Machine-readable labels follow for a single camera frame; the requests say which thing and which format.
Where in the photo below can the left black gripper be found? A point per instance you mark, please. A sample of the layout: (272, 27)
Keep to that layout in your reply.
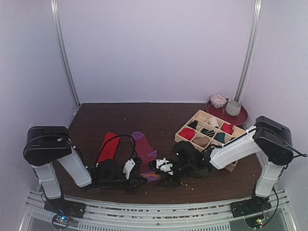
(133, 183)

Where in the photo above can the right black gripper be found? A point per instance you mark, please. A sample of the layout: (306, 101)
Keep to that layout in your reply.
(169, 177)

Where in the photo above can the purple sock with orange cuff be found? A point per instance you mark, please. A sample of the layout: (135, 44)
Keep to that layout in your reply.
(147, 154)

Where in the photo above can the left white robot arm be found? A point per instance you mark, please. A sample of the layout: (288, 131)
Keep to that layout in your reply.
(48, 144)

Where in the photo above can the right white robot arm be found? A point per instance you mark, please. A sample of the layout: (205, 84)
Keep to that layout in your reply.
(266, 135)

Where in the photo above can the red sock with striped cuff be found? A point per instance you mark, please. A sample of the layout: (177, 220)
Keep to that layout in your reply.
(108, 148)

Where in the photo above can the red rolled sock in box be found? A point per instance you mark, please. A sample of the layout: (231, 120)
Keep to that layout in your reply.
(187, 133)

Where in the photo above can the beige rolled sock in box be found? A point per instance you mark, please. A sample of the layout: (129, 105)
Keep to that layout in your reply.
(202, 141)

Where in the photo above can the black rolled sock in box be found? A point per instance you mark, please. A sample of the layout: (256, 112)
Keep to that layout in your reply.
(193, 124)

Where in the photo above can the wooden compartment organizer box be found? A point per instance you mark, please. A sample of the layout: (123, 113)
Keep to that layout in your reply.
(203, 118)

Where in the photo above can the black striped sock in box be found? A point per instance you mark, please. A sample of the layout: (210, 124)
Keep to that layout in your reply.
(209, 133)

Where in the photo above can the teal rolled sock in box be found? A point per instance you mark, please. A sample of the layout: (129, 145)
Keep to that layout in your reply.
(220, 137)

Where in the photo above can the cream rolled sock in box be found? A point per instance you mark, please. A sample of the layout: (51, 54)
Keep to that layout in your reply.
(214, 122)

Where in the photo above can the red patterned sock in box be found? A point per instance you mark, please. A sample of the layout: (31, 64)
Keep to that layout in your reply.
(228, 128)

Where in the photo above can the red round tray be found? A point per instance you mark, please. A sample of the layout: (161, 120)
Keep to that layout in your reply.
(221, 113)

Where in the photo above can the left circuit board with leds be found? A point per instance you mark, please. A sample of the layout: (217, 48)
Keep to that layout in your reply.
(61, 222)

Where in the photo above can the circuit board with leds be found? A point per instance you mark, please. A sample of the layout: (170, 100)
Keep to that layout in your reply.
(61, 222)
(256, 222)

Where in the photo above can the white patterned bowl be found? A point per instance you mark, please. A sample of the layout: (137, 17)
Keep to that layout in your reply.
(218, 101)

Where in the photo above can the grey striped cup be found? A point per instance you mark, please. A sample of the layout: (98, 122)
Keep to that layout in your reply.
(233, 108)

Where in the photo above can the right circuit board with leds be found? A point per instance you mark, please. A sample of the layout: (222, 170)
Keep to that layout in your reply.
(256, 222)

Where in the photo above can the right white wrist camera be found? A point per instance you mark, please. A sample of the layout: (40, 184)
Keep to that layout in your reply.
(164, 165)

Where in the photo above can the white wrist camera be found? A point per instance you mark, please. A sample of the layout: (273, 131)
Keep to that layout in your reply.
(128, 167)
(164, 165)

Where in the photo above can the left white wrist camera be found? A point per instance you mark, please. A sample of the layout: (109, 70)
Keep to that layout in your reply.
(128, 167)

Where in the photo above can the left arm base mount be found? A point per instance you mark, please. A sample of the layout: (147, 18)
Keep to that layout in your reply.
(66, 208)

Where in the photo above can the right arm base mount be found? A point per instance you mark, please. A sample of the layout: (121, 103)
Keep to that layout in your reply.
(249, 206)

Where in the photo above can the left aluminium frame post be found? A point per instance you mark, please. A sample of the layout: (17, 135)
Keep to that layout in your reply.
(64, 57)

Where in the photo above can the aluminium frame post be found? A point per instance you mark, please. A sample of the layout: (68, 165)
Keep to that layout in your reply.
(64, 57)
(252, 42)

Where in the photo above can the right aluminium frame post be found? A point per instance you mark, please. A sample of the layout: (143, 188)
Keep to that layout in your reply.
(252, 42)

